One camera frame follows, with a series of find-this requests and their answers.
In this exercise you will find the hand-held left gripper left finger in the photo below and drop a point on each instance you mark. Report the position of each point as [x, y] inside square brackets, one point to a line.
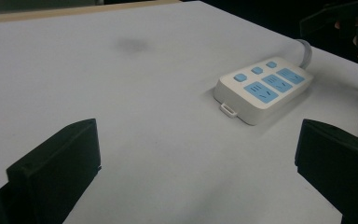
[54, 169]

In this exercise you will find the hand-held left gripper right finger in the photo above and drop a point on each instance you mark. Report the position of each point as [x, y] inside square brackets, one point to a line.
[338, 161]

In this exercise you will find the white and blue power strip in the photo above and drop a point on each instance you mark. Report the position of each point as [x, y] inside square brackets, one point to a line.
[262, 90]

